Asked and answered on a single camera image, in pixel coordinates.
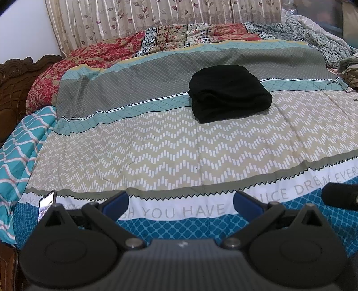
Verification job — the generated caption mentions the striped patterned bed cover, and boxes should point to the striped patterned bed cover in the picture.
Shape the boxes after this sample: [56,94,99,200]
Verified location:
[13,39,358,258]

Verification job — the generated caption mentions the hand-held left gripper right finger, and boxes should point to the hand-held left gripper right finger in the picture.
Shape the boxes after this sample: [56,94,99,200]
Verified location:
[222,191,322,249]

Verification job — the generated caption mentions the floral patchwork blanket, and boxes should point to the floral patchwork blanket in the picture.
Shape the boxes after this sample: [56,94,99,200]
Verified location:
[25,14,358,115]

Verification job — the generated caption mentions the black smartphone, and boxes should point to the black smartphone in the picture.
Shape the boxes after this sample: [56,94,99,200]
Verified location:
[38,190,58,223]

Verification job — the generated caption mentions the black pants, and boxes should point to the black pants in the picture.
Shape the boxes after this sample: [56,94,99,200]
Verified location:
[188,65,273,124]

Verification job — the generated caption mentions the khaki drawstring pants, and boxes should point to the khaki drawstring pants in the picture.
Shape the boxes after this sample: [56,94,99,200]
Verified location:
[326,54,358,94]

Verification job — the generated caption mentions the dark blue panel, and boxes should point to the dark blue panel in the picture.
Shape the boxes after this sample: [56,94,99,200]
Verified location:
[296,0,358,38]

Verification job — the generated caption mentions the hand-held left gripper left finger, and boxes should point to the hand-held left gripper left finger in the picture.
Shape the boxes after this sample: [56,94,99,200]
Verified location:
[42,191,146,250]

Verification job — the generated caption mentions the carved wooden bed frame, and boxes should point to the carved wooden bed frame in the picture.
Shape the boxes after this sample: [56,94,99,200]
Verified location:
[0,54,63,291]

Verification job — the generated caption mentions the beige leaf-print curtain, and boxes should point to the beige leaf-print curtain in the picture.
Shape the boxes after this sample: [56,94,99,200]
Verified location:
[45,0,288,56]

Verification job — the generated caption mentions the teal wavy-print bed sheet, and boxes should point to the teal wavy-print bed sheet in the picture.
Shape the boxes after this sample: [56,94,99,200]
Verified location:
[0,105,60,244]

